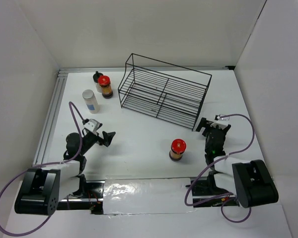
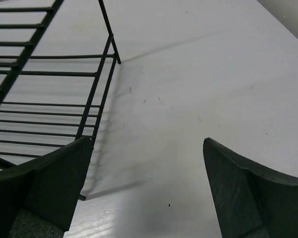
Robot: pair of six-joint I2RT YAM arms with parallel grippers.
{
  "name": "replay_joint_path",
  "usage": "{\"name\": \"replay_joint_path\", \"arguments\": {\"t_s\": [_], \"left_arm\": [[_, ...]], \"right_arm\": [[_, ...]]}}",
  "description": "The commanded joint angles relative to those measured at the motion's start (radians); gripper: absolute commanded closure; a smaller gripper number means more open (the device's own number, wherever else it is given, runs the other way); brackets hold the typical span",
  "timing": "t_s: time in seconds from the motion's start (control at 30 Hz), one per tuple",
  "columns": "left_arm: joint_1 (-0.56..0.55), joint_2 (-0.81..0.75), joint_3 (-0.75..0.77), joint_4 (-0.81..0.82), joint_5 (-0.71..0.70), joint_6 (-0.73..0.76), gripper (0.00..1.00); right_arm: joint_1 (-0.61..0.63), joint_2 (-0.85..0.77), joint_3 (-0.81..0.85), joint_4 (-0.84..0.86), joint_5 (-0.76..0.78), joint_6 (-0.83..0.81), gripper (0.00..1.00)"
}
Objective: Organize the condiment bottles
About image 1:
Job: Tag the silver aluminium rail frame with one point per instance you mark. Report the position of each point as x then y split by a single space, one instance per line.
53 111

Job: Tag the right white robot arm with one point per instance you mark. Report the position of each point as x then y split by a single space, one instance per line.
249 181

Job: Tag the white glossy front panel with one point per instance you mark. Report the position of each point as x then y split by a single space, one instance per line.
145 196

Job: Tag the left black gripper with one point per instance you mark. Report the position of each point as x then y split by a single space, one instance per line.
107 139

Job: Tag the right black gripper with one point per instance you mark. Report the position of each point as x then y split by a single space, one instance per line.
204 122

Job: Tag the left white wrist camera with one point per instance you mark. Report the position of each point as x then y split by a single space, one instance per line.
92 125

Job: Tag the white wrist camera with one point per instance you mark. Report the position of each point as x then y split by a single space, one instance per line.
221 121
92 125

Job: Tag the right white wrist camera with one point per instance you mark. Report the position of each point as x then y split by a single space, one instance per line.
221 121

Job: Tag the black-cap shaker bottle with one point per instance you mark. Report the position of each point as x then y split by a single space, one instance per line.
95 79

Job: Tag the white bottle silver cap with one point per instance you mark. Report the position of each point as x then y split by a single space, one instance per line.
91 101

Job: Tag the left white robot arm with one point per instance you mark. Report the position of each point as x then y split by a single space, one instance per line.
43 188

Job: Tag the red-lid sauce jar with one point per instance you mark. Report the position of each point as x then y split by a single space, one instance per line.
177 148
105 84

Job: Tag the black wire shelf rack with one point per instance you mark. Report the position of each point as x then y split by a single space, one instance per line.
163 90

